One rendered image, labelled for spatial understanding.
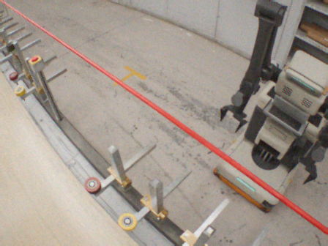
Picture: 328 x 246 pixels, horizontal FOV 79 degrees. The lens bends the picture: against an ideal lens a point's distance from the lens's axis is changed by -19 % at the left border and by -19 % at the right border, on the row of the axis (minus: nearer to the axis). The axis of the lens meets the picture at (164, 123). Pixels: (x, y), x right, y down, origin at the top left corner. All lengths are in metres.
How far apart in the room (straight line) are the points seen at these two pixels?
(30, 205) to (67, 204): 0.20
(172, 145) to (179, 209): 0.66
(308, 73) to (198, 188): 1.39
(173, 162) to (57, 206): 1.33
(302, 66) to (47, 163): 1.34
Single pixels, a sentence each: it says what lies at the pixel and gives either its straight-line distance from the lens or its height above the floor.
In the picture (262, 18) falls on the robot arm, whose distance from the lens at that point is 0.94.
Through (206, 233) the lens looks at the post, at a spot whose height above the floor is 1.11.
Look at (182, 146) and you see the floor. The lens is 2.31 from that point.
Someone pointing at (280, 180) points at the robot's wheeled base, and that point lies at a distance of 2.02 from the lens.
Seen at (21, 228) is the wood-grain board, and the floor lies 0.90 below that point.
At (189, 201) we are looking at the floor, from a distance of 2.05.
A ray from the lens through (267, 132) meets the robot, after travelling 1.53.
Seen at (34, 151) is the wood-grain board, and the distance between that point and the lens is 1.39.
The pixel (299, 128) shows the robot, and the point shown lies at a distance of 1.31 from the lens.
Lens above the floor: 1.91
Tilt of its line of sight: 50 degrees down
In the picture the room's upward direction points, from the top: straight up
